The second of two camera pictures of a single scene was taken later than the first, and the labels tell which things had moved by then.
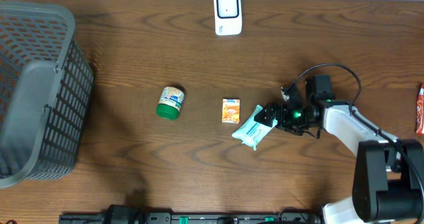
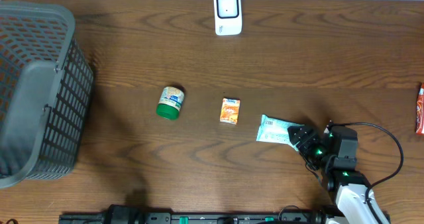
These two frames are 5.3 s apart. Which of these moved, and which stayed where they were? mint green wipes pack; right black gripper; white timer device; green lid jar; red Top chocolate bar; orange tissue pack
Moved: mint green wipes pack; right black gripper
Stayed: orange tissue pack; white timer device; green lid jar; red Top chocolate bar
